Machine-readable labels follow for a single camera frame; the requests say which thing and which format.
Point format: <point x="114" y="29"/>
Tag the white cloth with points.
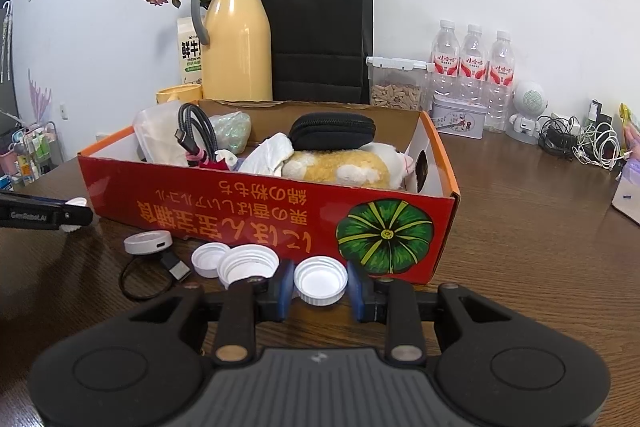
<point x="265" y="157"/>

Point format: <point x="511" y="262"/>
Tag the black paper bag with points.
<point x="320" y="32"/>

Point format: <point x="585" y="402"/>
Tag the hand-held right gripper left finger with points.
<point x="284" y="289"/>

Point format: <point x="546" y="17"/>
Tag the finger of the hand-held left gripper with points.
<point x="30" y="216"/>

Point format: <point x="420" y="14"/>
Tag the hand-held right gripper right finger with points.
<point x="357" y="292"/>

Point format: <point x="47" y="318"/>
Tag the white storage cart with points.
<point x="35" y="147"/>

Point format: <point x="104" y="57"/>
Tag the clear plastic packet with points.
<point x="160" y="132"/>

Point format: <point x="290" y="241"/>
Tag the dark board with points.
<point x="7" y="57"/>

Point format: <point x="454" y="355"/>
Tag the purple tissue pack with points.
<point x="630" y="192"/>

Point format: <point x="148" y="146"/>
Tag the clear seed container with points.
<point x="395" y="94"/>

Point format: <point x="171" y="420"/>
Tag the yellow white plush toy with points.
<point x="330" y="169"/>

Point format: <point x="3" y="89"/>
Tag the dark zip case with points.
<point x="330" y="129"/>

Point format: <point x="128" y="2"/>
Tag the yellow mug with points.
<point x="175" y="94"/>

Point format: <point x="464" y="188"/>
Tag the colourful snack packet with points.
<point x="630" y="127"/>

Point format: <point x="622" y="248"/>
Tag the black power adapter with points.
<point x="595" y="109"/>

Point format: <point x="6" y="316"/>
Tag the large white bottle cap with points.
<point x="247" y="264"/>

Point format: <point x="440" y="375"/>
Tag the iridescent plastic bag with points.
<point x="232" y="129"/>

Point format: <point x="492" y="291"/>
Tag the red orange cardboard box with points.
<point x="250" y="217"/>

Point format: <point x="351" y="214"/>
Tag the pale printed tin box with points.
<point x="457" y="119"/>

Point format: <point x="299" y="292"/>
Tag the white milk carton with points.
<point x="190" y="52"/>

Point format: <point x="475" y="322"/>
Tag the white robot figure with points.
<point x="530" y="99"/>

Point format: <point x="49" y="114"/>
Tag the yellow thermos jug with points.
<point x="235" y="47"/>

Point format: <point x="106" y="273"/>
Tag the water bottle red label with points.
<point x="445" y="57"/>
<point x="500" y="72"/>
<point x="473" y="62"/>

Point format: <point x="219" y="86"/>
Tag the white round charger puck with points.
<point x="147" y="242"/>

